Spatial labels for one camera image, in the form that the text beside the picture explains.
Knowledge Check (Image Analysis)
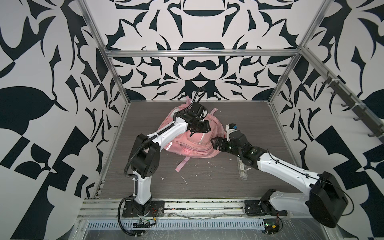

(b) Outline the clear plastic pen case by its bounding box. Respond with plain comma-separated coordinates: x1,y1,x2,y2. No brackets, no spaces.
237,157,248,180

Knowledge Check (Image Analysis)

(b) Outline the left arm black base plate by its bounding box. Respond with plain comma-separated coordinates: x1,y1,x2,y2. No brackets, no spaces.
122,200,165,218

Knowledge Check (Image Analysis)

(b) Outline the small circuit board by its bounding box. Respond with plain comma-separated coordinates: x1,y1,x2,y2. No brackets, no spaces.
263,223,282,236
133,218,157,228

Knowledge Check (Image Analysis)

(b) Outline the left small circuit board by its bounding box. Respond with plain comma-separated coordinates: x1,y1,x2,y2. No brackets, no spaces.
133,218,157,228

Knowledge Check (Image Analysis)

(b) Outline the aluminium frame rail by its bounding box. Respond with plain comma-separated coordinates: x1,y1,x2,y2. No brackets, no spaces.
76,197,332,221

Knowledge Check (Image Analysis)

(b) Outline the black wall hook rail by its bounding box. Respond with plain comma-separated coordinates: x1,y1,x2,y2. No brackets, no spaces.
322,71,384,145

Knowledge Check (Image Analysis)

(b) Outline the white slotted cable duct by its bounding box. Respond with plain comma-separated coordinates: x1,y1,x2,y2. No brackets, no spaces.
87,219,265,231

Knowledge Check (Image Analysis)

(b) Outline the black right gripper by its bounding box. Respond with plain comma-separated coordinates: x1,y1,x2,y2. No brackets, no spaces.
210,136,243,159

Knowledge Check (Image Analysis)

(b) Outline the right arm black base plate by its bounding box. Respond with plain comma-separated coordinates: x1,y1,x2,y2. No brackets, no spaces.
244,200,288,217

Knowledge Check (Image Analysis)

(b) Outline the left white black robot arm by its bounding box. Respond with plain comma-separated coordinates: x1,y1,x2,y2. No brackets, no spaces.
124,114,211,206

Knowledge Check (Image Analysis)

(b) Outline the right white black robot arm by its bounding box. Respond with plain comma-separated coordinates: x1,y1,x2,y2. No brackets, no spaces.
211,131,352,228

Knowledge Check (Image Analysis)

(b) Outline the right small circuit board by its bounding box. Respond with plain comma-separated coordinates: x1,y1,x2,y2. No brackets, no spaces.
263,223,282,236

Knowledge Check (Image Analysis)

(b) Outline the pink student backpack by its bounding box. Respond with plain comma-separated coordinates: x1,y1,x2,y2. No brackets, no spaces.
164,108,227,172

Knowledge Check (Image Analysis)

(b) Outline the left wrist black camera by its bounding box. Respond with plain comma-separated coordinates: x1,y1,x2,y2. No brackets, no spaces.
188,102,208,119

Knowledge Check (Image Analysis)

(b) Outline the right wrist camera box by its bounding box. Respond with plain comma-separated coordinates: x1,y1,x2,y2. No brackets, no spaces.
226,124,238,142

